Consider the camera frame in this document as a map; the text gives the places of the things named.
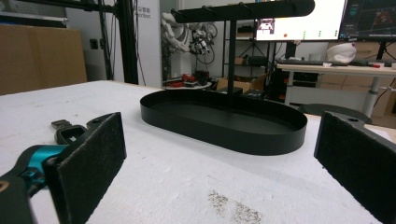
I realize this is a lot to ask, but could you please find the open cardboard box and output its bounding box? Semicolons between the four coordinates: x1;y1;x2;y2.
216;72;271;95

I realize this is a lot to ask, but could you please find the white desk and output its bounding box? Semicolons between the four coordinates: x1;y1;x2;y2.
276;63;396;119

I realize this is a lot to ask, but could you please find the monitor with dark screen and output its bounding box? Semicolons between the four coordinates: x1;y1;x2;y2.
338;0;396;43

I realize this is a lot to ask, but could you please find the round white side table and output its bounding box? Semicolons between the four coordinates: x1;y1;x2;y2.
163;80;213;91

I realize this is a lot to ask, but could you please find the monitor with white screen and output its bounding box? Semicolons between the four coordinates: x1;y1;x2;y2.
255;0;348;42

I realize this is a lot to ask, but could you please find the white helmet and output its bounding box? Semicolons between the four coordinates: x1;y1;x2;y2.
325;42;357;65

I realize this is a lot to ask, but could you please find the black metal frame stand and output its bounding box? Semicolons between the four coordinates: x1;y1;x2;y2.
17;0;140;86

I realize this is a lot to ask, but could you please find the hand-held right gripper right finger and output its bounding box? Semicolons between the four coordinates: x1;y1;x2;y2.
313;110;396;224

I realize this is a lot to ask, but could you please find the white banner panel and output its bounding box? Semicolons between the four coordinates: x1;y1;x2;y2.
135;0;163;89

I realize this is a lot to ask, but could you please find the black hook stand with oval tray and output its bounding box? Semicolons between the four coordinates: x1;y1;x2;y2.
139;0;316;157

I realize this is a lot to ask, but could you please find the black metal shelf rack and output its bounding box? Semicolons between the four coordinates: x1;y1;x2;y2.
221;20;278;78

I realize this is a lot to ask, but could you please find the white humanoid robot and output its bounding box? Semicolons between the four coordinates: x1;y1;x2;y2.
160;12;191;54

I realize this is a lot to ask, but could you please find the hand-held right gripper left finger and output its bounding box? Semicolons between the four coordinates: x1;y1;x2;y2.
42;111;128;224

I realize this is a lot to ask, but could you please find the black keyboard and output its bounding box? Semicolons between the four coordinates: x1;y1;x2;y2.
276;59;325;66

